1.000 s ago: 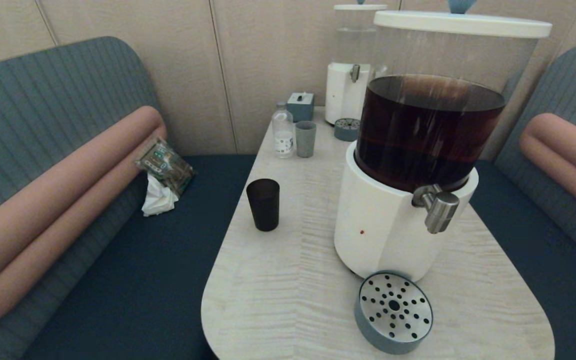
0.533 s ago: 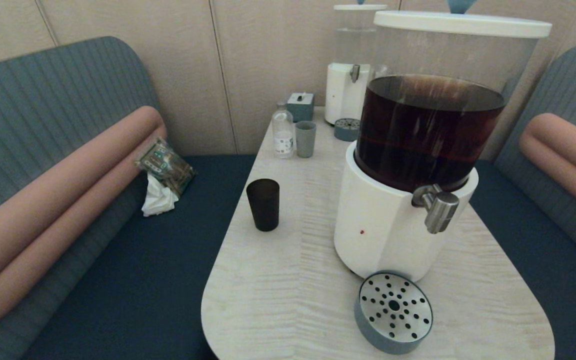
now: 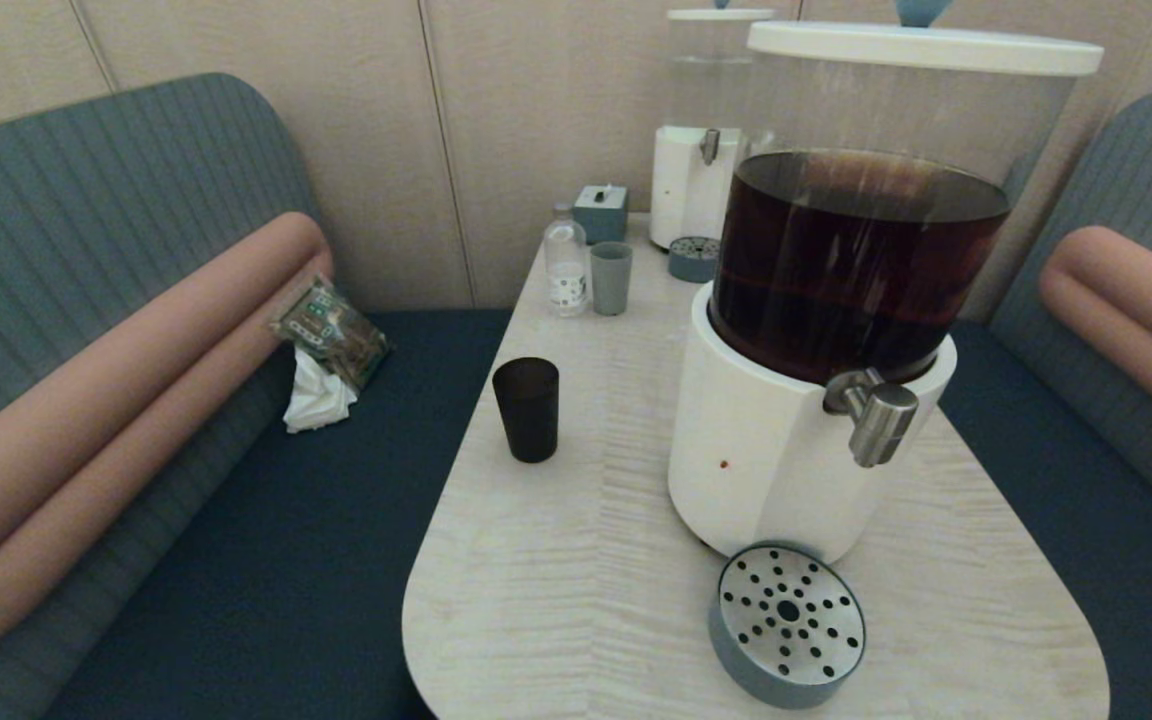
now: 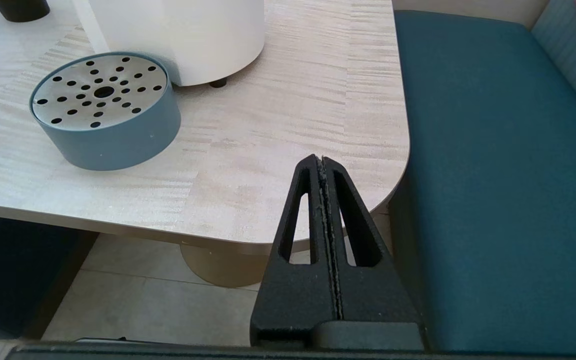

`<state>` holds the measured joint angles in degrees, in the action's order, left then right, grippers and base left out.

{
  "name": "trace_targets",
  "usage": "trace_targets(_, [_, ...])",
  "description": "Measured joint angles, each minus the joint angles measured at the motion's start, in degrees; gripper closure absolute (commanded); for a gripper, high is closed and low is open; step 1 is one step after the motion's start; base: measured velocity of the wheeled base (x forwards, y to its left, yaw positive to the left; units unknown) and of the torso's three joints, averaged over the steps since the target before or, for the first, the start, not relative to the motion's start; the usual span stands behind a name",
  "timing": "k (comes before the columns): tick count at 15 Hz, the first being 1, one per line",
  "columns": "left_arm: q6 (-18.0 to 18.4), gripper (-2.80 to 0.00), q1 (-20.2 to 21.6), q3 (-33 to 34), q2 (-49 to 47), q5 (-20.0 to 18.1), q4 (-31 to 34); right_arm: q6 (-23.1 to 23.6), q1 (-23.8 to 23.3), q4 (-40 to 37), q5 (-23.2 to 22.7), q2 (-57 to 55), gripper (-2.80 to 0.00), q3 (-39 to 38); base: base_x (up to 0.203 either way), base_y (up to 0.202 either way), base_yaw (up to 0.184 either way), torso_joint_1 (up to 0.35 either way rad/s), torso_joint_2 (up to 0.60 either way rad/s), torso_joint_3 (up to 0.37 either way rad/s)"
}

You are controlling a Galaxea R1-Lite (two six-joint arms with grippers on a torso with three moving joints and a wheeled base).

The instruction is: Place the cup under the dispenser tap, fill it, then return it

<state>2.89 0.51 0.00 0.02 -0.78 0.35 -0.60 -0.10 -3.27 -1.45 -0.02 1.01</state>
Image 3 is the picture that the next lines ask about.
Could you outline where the large blue-grey perforated drip tray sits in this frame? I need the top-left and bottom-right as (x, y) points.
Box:
(708, 543), (867, 710)

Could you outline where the green patterned snack packet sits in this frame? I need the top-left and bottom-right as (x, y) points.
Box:
(271, 276), (389, 392)

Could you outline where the small blue-grey drip tray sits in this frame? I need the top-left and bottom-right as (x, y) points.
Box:
(668, 236), (722, 284)

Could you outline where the black tapered cup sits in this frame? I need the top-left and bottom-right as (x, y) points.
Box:
(492, 357), (560, 464)

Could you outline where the grey-blue cup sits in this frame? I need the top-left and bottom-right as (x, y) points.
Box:
(590, 242), (634, 317)

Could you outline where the blue-grey napkin box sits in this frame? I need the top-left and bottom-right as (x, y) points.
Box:
(573, 185), (629, 245)

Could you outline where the large tea dispenser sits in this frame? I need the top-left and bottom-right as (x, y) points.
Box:
(668, 0), (1105, 565)

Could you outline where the crumpled white tissue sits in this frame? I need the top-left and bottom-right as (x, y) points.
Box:
(282, 346), (358, 435)

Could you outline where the dark blue seat cushion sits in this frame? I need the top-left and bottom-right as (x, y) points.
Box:
(41, 308), (515, 720)
(931, 320), (1152, 720)

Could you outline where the small clear water dispenser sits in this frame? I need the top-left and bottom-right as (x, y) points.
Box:
(650, 0), (777, 252)

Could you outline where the steel dispenser tap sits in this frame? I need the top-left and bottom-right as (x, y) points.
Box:
(824, 368), (920, 469)

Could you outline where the pink bolster cushion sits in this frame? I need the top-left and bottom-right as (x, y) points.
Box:
(0, 211), (335, 659)
(1038, 226), (1152, 449)

